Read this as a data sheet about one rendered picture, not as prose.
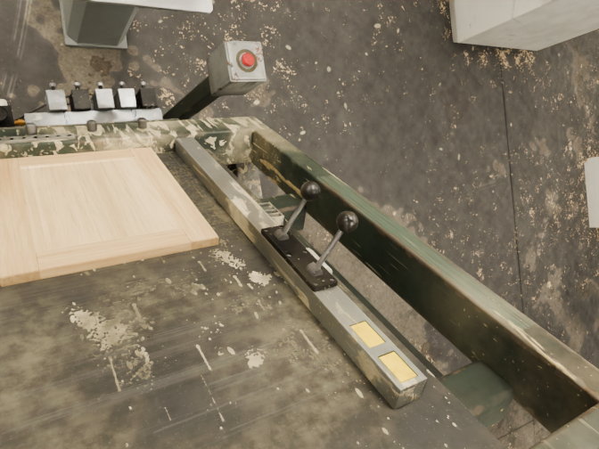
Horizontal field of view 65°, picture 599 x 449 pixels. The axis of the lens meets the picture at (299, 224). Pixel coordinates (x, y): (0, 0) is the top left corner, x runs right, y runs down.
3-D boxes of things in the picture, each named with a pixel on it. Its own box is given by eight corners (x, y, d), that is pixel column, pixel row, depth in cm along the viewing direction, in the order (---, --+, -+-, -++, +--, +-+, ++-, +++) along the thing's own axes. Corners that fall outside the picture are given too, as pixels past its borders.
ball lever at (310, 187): (280, 239, 93) (316, 182, 90) (290, 248, 90) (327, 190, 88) (266, 233, 90) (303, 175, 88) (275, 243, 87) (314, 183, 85)
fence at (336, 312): (192, 150, 134) (192, 136, 132) (420, 397, 66) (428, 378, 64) (175, 151, 132) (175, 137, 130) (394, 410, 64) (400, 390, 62)
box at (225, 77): (238, 60, 156) (261, 40, 140) (243, 95, 157) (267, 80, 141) (204, 59, 150) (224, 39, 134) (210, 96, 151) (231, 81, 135)
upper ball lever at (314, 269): (312, 273, 84) (353, 210, 82) (324, 284, 81) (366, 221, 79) (298, 267, 82) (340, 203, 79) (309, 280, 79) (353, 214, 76)
